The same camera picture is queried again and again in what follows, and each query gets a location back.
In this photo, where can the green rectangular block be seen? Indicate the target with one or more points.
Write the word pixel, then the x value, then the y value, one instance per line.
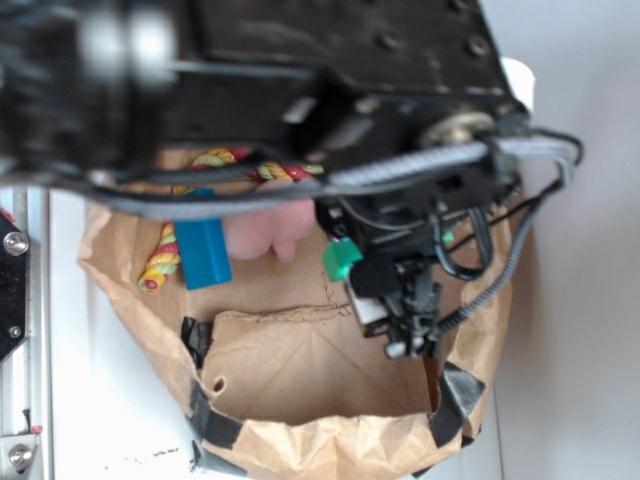
pixel 338 258

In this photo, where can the black bracket plate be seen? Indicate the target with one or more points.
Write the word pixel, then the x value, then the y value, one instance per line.
pixel 14 281

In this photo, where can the blue rectangular block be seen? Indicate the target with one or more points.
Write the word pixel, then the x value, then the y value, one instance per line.
pixel 202 248

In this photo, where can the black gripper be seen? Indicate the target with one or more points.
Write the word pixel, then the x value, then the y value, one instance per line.
pixel 396 217

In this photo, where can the brown paper bag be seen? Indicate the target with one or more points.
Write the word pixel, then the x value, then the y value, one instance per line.
pixel 272 370

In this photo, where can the aluminium frame rail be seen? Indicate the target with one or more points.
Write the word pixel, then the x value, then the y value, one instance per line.
pixel 26 411

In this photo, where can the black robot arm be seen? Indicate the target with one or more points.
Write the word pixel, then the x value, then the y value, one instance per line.
pixel 402 104

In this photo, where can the pink plush pig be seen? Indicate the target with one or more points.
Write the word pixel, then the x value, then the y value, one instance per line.
pixel 250 235

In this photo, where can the multicolour twisted rope toy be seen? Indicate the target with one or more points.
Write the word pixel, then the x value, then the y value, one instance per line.
pixel 165 259

